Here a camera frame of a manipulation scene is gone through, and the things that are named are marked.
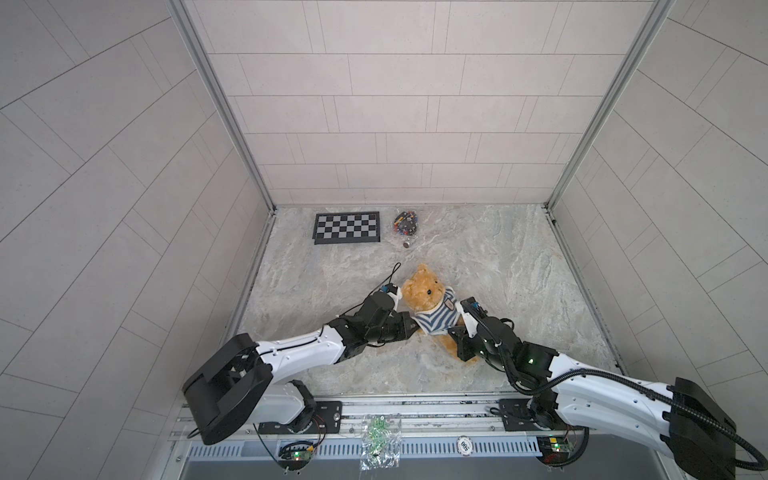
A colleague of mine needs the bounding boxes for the brown teddy bear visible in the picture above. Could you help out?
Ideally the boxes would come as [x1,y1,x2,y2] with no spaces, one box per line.
[401,264,464,361]

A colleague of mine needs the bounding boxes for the striped knit bear sweater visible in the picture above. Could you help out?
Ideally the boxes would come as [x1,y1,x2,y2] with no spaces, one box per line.
[413,287,460,335]

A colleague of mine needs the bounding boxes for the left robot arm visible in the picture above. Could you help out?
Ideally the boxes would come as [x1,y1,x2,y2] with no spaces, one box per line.
[182,291,419,445]

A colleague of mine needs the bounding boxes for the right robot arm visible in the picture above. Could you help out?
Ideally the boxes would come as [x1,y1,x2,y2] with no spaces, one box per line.
[449,322,737,479]

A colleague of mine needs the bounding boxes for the black white checkerboard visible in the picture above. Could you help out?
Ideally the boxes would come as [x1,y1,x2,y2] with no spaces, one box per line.
[312,211,381,245]

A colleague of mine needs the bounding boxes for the bag of colourful small parts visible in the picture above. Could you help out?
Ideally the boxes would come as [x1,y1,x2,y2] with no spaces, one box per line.
[393,210,418,237]

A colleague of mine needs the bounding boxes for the round white sticker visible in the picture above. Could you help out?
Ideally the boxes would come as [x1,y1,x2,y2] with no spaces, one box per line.
[456,435,474,457]

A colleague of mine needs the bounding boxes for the clear bag green parts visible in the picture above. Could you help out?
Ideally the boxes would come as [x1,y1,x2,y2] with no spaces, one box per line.
[360,415,402,471]

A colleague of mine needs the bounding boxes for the right circuit board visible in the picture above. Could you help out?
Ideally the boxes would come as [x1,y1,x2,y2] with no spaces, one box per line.
[536,436,573,465]

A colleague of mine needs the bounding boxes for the left green circuit board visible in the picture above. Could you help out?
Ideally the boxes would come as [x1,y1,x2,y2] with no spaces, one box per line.
[278,440,317,472]

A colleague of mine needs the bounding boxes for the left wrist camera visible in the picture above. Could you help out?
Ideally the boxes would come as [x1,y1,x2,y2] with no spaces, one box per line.
[381,283,403,310]

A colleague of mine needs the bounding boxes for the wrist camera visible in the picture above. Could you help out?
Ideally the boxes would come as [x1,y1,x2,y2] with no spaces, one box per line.
[458,297,487,338]
[381,283,403,310]

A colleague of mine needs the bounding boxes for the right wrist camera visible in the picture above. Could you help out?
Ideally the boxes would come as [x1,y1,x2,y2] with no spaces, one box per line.
[458,297,487,338]

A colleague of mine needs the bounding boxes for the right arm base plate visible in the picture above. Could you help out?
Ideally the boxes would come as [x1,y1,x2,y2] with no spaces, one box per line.
[488,398,573,432]

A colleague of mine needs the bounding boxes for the aluminium mounting rail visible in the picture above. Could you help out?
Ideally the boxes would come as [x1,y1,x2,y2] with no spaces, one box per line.
[144,393,685,479]

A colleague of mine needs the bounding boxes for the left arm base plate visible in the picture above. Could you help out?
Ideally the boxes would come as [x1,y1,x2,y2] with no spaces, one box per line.
[256,401,343,435]

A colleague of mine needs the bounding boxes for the black corrugated cable conduit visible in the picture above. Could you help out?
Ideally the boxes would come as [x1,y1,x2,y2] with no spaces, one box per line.
[470,302,768,472]

